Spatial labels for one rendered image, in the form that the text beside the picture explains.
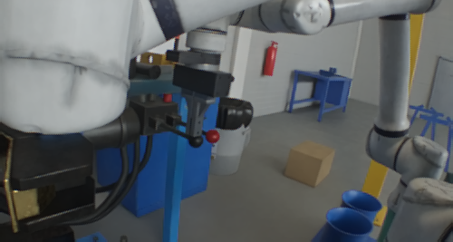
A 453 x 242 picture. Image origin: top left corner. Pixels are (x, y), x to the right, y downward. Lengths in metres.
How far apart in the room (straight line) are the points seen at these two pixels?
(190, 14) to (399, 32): 0.87
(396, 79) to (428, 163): 0.32
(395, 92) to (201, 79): 0.73
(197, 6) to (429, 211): 0.58
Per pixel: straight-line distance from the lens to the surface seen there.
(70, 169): 0.47
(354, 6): 0.64
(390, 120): 1.15
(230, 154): 2.68
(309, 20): 0.53
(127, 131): 0.75
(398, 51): 1.07
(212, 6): 0.28
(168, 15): 0.27
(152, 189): 2.02
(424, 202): 0.67
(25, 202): 0.48
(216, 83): 0.59
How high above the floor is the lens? 1.21
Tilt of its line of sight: 14 degrees down
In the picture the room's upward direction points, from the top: 9 degrees clockwise
